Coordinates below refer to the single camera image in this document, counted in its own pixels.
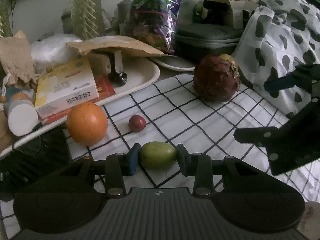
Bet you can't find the large orange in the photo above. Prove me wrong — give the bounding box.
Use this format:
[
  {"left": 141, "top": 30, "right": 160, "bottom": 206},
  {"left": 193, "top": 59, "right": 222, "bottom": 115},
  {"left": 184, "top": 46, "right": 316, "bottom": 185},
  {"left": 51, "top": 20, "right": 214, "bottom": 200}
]
[{"left": 66, "top": 101, "right": 108, "bottom": 146}]

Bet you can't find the dark red dragon fruit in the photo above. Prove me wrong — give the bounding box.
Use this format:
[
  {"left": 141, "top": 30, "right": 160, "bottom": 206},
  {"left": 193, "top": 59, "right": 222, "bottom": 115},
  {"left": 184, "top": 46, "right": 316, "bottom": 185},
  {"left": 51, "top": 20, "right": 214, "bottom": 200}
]
[{"left": 193, "top": 54, "right": 241, "bottom": 102}]

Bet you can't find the person right hand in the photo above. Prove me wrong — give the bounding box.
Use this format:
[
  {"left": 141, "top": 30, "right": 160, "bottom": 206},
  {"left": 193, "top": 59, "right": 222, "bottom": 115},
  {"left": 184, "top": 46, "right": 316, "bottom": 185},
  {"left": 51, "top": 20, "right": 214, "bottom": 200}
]
[{"left": 297, "top": 202, "right": 320, "bottom": 240}]

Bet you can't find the small red fruit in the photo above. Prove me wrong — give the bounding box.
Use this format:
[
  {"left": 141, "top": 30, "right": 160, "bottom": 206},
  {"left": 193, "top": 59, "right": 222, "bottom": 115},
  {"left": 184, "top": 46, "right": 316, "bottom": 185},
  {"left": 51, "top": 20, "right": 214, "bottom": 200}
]
[{"left": 128, "top": 115, "right": 146, "bottom": 132}]

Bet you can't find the cow print blanket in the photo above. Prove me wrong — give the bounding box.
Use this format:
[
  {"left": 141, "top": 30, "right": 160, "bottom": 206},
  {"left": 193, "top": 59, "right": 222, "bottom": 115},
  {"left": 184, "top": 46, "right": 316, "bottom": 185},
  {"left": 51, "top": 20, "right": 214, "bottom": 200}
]
[{"left": 232, "top": 0, "right": 319, "bottom": 116}]

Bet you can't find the checkered white tablecloth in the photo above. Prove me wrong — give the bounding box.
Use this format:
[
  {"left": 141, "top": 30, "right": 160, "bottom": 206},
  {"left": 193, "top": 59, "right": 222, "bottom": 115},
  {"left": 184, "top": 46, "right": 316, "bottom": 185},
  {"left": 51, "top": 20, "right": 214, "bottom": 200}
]
[{"left": 1, "top": 74, "right": 319, "bottom": 239}]

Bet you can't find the white serving tray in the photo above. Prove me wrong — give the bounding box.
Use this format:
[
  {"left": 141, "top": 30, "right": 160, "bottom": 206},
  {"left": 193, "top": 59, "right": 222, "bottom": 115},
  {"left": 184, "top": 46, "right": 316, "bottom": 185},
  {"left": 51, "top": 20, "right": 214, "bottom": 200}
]
[{"left": 1, "top": 57, "right": 161, "bottom": 159}]

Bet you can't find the yellow medicine box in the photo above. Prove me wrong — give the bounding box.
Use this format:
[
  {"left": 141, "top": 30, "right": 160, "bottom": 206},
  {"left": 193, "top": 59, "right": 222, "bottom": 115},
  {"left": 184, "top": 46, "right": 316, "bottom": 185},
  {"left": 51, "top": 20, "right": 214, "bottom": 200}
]
[{"left": 35, "top": 58, "right": 99, "bottom": 119}]

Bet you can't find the white cylinder bottle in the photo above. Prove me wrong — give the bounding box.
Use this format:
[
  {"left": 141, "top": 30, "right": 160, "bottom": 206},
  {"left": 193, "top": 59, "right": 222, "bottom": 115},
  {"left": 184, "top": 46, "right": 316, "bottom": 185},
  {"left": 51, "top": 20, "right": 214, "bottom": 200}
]
[{"left": 7, "top": 99, "right": 39, "bottom": 137}]

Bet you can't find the black zip case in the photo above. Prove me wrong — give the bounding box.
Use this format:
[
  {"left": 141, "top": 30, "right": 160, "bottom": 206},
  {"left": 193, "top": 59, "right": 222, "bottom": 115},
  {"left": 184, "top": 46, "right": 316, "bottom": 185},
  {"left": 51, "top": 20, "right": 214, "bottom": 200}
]
[{"left": 175, "top": 23, "right": 243, "bottom": 57}]

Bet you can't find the brown paper envelope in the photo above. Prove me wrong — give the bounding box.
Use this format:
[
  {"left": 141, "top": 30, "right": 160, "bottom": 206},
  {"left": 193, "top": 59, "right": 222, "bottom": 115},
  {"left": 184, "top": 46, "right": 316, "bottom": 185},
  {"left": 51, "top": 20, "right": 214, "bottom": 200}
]
[{"left": 66, "top": 35, "right": 166, "bottom": 57}]

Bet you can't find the clear plastic bag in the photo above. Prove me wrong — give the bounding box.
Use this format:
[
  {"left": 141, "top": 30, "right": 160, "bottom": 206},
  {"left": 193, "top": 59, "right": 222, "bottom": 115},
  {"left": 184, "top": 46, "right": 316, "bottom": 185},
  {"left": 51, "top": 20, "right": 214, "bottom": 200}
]
[{"left": 31, "top": 34, "right": 82, "bottom": 74}]

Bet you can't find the purple foil snack bag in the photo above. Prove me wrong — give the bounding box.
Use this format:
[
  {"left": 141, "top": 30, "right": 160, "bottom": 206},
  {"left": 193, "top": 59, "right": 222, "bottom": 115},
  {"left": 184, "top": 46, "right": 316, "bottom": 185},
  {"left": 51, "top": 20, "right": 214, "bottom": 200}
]
[{"left": 124, "top": 0, "right": 181, "bottom": 54}]

